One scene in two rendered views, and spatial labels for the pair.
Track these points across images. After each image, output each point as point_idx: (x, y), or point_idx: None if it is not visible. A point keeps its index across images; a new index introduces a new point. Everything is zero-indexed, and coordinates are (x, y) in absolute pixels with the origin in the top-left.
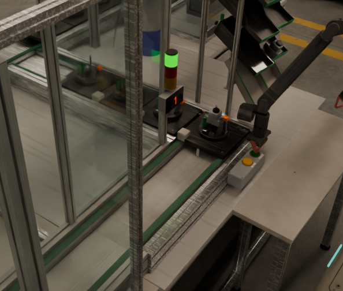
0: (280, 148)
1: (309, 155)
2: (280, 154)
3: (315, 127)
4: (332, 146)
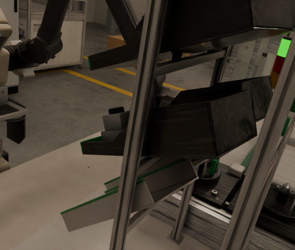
0: (94, 196)
1: (56, 183)
2: (97, 188)
3: (10, 229)
4: (8, 193)
